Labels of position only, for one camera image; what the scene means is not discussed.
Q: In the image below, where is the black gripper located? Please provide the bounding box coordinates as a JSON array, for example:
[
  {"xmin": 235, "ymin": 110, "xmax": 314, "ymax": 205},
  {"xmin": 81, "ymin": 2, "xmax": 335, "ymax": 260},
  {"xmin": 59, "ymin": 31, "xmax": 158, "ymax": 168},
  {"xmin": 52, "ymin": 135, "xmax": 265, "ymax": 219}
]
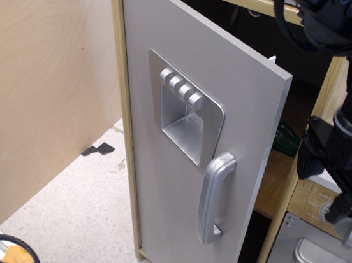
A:
[{"xmin": 297, "ymin": 109, "xmax": 352, "ymax": 224}]

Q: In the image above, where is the silver fridge door handle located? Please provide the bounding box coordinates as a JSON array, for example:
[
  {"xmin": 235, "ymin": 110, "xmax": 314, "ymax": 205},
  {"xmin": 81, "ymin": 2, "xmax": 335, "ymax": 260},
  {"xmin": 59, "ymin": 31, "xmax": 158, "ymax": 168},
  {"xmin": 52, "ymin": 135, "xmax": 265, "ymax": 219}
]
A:
[{"xmin": 197, "ymin": 152, "xmax": 237, "ymax": 245}]

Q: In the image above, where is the grey toy fridge door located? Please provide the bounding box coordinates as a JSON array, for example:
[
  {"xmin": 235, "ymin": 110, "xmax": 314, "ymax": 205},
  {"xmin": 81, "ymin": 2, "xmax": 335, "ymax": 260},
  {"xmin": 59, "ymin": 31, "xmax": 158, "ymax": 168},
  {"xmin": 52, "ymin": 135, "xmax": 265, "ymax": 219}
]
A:
[{"xmin": 123, "ymin": 0, "xmax": 293, "ymax": 263}]

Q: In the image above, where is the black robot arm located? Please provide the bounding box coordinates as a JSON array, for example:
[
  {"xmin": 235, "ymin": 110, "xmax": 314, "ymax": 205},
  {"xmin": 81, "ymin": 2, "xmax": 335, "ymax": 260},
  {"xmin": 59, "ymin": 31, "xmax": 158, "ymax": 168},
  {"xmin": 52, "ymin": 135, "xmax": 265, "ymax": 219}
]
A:
[{"xmin": 274, "ymin": 0, "xmax": 352, "ymax": 224}]

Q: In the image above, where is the green toy inside fridge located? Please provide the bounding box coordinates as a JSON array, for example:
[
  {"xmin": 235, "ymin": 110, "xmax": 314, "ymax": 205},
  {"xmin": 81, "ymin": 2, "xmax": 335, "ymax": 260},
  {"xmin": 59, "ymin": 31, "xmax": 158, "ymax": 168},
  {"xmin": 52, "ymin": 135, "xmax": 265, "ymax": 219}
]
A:
[{"xmin": 272, "ymin": 122, "xmax": 301, "ymax": 157}]

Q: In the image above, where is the silver ice dispenser panel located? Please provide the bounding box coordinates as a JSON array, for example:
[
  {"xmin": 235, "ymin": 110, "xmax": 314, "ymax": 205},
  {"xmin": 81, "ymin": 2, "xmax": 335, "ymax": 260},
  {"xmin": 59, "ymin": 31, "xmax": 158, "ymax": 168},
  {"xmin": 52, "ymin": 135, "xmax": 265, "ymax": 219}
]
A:
[{"xmin": 148, "ymin": 50, "xmax": 225, "ymax": 169}]

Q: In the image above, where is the black tape piece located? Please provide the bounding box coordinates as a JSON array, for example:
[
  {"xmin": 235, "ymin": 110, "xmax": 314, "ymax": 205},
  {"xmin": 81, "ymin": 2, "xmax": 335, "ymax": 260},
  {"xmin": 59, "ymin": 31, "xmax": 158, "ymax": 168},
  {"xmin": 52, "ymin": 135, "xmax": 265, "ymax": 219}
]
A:
[{"xmin": 81, "ymin": 143, "xmax": 115, "ymax": 156}]

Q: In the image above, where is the light plywood board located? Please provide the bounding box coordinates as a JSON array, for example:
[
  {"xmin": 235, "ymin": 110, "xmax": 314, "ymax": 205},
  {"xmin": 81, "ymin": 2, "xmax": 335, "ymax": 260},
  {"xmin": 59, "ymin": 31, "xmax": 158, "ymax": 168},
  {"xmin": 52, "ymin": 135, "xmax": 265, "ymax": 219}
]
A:
[{"xmin": 0, "ymin": 0, "xmax": 121, "ymax": 224}]

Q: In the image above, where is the orange tape patch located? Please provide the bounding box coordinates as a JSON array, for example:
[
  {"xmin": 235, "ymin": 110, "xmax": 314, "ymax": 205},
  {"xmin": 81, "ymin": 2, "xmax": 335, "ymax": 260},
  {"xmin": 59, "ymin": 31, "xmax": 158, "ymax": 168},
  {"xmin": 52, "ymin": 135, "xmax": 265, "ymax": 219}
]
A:
[{"xmin": 2, "ymin": 245, "xmax": 34, "ymax": 263}]

